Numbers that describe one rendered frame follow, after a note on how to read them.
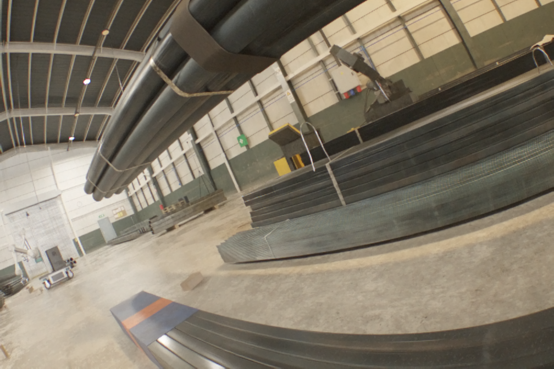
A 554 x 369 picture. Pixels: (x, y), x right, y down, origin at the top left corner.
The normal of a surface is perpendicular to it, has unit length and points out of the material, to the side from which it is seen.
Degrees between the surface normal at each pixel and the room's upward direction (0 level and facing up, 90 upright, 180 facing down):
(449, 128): 90
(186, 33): 120
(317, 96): 90
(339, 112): 90
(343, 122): 90
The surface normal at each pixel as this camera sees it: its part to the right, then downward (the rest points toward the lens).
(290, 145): -0.55, 0.24
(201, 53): -0.28, 0.67
